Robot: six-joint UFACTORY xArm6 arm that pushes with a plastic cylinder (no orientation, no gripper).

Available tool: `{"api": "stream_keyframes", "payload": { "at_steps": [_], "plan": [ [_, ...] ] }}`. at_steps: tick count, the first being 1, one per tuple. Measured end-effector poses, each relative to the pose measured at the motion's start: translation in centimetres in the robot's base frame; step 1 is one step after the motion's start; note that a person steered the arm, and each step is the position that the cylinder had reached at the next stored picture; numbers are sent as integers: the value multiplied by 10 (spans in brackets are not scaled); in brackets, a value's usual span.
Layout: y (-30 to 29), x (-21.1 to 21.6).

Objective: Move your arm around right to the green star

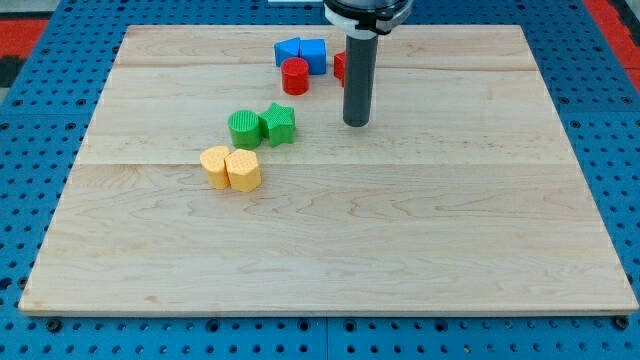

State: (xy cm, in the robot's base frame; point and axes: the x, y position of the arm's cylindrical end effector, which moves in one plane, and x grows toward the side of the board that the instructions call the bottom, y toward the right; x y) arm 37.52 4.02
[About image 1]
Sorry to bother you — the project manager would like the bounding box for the green star block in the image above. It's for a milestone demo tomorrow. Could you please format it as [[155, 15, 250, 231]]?
[[258, 103, 296, 147]]

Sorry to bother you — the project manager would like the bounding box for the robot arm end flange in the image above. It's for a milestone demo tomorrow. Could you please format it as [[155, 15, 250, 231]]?
[[323, 0, 413, 40]]

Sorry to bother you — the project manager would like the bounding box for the yellow heart block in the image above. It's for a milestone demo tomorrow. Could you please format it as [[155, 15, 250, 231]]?
[[199, 146, 230, 190]]

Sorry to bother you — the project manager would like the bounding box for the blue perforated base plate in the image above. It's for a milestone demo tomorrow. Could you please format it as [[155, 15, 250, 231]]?
[[1, 1, 639, 359]]

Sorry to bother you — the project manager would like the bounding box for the red cylinder block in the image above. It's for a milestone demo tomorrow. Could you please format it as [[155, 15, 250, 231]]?
[[280, 57, 309, 96]]

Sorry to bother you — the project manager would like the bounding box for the light wooden board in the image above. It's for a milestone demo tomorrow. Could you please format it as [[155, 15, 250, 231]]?
[[19, 25, 638, 317]]

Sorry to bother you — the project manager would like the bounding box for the yellow hexagon block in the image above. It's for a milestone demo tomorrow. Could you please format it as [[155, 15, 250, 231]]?
[[224, 149, 262, 192]]

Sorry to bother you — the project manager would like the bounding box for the red block behind rod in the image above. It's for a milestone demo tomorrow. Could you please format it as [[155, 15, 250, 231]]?
[[333, 51, 346, 87]]

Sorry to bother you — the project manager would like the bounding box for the green cylinder block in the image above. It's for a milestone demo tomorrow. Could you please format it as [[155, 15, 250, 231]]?
[[228, 110, 262, 150]]

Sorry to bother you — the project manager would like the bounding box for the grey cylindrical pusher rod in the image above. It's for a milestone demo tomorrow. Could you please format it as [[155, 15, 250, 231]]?
[[343, 36, 378, 127]]

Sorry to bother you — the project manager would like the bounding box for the blue triangle block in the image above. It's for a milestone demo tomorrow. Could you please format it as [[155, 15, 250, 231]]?
[[273, 37, 301, 67]]

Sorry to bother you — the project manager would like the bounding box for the blue cube block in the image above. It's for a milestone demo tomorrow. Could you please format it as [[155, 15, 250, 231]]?
[[299, 39, 327, 75]]

